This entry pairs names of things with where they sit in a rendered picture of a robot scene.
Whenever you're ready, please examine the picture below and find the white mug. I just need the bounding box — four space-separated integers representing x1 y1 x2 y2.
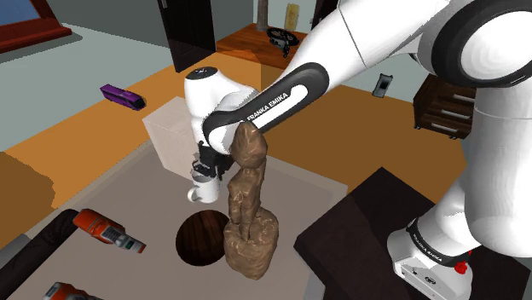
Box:
187 172 221 205

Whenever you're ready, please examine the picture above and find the pale white box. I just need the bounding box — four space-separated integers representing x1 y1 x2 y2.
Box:
142 95 201 181

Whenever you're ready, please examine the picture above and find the dark wooden round bowl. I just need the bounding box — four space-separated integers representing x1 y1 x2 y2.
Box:
175 209 231 268

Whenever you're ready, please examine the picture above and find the brown figure statue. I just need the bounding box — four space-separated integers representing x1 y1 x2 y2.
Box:
223 122 280 282

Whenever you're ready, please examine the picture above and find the grey table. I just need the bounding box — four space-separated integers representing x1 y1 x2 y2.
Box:
0 139 350 300

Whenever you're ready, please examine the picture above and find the brown wooden side table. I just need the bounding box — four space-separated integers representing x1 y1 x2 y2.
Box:
215 22 310 70

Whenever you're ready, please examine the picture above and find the dark door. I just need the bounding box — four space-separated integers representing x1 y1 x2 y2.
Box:
156 0 217 74

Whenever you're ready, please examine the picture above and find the orange rug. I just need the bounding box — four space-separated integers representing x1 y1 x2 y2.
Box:
0 49 467 250

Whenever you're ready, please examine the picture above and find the dark robot stand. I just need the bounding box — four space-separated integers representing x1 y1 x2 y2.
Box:
293 166 532 300

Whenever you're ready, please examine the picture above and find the black grey phone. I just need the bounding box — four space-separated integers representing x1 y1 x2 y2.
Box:
371 72 394 99

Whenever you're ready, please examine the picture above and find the black long flat case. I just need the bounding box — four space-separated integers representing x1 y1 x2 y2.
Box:
0 208 80 300

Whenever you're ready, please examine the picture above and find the red framed window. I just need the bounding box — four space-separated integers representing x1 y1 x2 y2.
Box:
0 0 74 55

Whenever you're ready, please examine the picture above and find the dark wooden drawer chest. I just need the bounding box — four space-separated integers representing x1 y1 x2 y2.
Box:
412 73 477 141

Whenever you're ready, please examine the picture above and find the orange cordless phone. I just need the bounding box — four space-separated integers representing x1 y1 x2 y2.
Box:
42 281 105 300
72 208 147 255

